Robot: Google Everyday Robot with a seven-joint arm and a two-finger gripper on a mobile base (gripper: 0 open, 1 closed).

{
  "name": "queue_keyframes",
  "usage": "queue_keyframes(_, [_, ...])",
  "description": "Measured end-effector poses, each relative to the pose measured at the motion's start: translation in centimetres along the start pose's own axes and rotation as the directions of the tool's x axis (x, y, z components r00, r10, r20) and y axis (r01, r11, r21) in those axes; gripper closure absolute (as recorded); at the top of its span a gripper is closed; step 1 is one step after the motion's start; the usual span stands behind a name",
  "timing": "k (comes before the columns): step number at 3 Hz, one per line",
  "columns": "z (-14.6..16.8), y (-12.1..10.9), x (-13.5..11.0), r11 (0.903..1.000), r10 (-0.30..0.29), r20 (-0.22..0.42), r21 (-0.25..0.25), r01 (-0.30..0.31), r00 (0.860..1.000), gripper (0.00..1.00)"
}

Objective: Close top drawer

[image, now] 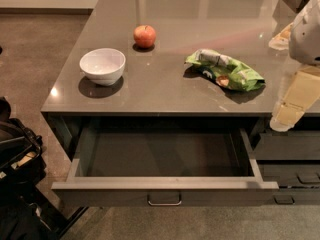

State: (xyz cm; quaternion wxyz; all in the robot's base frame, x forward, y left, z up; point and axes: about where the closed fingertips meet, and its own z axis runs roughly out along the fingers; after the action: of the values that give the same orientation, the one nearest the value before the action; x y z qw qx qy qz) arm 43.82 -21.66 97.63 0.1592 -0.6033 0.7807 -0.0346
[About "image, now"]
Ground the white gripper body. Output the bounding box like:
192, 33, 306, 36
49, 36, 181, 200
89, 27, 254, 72
269, 65, 320, 132

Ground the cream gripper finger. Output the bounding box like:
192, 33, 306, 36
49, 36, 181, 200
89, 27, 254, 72
268, 23, 292, 50

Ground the grey drawer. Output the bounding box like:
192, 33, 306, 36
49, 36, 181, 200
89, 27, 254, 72
52, 128, 278, 206
259, 163, 320, 205
253, 131, 320, 160

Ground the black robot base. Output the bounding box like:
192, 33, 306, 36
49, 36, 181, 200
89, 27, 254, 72
0, 96, 88, 240

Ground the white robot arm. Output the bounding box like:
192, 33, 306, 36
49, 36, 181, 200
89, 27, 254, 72
269, 0, 320, 132

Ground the grey right top drawer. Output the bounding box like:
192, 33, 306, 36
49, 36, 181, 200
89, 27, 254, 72
253, 131, 320, 160

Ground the grey right lower drawer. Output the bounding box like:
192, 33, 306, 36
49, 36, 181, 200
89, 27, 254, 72
259, 163, 320, 205

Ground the green chip bag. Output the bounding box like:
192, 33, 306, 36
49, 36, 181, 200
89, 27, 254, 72
185, 49, 265, 92

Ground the grey counter cabinet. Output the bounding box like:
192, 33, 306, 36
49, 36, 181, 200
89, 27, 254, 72
40, 0, 320, 206

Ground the red apple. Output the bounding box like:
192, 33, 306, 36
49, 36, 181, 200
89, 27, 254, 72
133, 25, 156, 48

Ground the white ceramic bowl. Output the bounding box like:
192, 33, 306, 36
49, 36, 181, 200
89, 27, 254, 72
79, 48, 126, 86

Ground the metal drawer handle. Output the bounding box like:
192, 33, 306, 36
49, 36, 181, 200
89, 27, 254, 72
147, 193, 182, 207

